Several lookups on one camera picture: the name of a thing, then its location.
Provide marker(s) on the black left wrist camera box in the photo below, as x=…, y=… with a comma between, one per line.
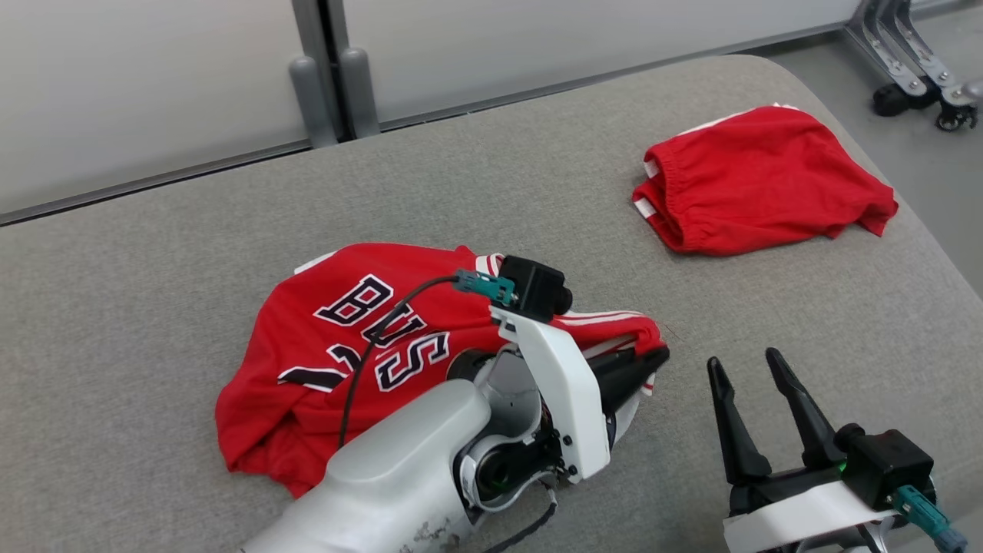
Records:
x=534, y=288

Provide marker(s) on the red basketball jersey white trim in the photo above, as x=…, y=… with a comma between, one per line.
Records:
x=307, y=338

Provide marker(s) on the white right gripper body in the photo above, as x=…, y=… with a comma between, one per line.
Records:
x=799, y=518

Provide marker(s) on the red shorts white hem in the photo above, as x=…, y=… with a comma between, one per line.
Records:
x=768, y=184

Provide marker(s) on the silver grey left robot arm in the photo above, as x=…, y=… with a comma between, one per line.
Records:
x=399, y=468

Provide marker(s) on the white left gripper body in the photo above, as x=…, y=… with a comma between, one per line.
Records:
x=561, y=384

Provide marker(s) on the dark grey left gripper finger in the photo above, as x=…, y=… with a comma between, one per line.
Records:
x=630, y=359
x=626, y=388

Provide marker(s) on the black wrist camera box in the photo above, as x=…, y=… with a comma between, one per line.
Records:
x=891, y=465
x=534, y=288

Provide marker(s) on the dark partition base rail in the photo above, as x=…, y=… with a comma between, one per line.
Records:
x=153, y=181

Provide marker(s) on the grey metal stand with casters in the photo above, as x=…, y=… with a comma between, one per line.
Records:
x=895, y=54

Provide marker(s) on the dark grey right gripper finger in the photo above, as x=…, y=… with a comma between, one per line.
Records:
x=737, y=430
x=806, y=422

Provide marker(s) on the grey partition frame post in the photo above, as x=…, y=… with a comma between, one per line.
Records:
x=307, y=23

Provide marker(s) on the grey cylindrical partition foot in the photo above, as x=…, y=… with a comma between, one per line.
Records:
x=359, y=92
x=311, y=100

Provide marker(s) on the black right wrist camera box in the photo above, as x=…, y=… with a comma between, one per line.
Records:
x=891, y=465

